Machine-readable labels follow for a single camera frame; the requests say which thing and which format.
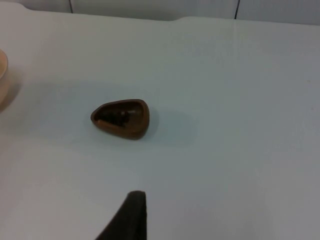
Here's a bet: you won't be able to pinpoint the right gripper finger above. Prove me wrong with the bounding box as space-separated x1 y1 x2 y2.
94 190 148 240

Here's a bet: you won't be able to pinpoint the dark brown wooden cup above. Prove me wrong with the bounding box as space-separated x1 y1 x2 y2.
90 98 152 141

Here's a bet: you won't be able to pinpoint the coffee beans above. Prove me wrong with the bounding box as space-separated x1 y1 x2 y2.
101 109 132 126

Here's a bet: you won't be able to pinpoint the pale wooden bowl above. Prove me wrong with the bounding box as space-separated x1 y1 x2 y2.
0 48 11 113

